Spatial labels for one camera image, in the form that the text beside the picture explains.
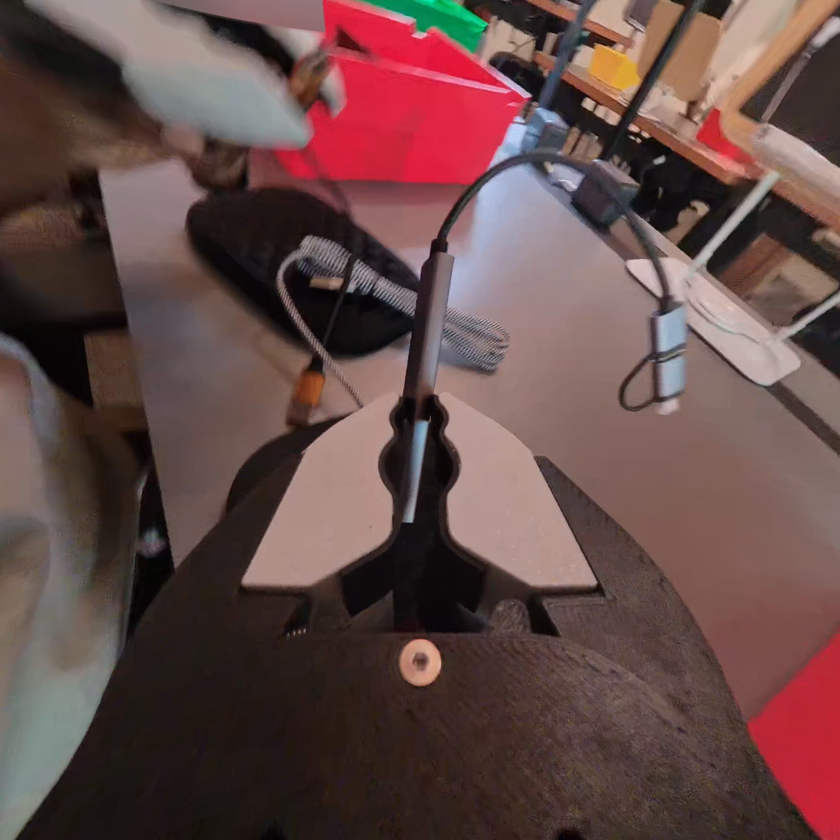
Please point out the wooden office desk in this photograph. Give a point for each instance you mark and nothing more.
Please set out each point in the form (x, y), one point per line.
(689, 141)

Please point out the grey power adapter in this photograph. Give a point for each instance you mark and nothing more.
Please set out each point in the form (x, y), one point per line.
(548, 131)

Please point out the white clamp plate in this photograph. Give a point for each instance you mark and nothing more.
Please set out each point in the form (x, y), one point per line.
(728, 328)

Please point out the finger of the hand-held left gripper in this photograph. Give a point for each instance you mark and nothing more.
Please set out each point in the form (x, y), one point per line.
(216, 92)
(334, 88)

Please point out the black textured wrist rest pad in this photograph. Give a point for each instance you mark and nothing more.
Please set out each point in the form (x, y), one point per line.
(249, 262)

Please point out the black power adapter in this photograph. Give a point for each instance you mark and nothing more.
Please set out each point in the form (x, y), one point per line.
(604, 193)

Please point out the black panel with wooden frame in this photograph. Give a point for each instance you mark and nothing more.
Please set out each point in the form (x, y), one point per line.
(814, 105)

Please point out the green plastic bin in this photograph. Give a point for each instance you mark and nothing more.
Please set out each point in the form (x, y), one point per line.
(446, 19)

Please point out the yellow box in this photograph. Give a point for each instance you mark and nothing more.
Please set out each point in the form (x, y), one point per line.
(613, 65)

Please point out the red plastic bin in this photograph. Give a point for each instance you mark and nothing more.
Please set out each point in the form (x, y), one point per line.
(807, 754)
(407, 124)

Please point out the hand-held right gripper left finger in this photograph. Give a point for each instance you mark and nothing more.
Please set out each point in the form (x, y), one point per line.
(315, 518)

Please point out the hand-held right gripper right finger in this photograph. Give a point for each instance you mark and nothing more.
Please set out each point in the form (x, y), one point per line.
(518, 518)

